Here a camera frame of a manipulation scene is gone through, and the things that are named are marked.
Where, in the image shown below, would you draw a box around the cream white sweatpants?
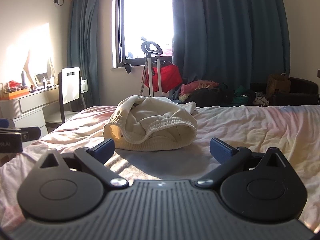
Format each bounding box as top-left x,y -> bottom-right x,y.
103,95 -> 197,151

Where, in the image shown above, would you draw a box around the pile of clothes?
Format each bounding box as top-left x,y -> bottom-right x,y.
171,80 -> 270,107

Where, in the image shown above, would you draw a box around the white dressing table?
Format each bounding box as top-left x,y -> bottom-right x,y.
0,79 -> 89,140

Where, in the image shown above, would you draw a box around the orange box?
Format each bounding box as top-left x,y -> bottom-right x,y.
0,89 -> 29,100

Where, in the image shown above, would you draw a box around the white spray bottle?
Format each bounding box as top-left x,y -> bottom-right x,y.
21,70 -> 27,88

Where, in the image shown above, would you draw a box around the pastel tie-dye bed sheet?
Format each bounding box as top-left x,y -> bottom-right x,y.
1,106 -> 319,232

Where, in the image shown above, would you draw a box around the wavy vanity mirror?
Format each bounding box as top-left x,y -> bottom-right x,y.
23,52 -> 55,87

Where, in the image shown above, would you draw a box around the black white chair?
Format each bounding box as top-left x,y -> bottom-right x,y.
43,67 -> 88,133

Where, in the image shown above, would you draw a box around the brown paper bag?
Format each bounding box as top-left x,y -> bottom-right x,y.
266,73 -> 291,97

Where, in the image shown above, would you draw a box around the red bag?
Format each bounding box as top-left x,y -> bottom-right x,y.
152,63 -> 183,93

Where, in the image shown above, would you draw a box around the black armchair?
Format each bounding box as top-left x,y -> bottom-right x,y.
266,77 -> 319,106

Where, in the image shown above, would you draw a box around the teal curtain left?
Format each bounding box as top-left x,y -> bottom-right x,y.
67,0 -> 100,106

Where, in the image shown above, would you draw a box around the teal curtain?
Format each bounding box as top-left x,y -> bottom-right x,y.
67,0 -> 100,106
172,0 -> 290,89

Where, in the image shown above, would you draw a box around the garment steamer stand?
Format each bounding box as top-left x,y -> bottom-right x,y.
141,37 -> 163,97

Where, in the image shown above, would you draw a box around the teal curtain right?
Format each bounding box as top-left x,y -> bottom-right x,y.
172,0 -> 290,89

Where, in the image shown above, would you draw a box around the black framed window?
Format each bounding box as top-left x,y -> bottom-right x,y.
116,0 -> 174,67

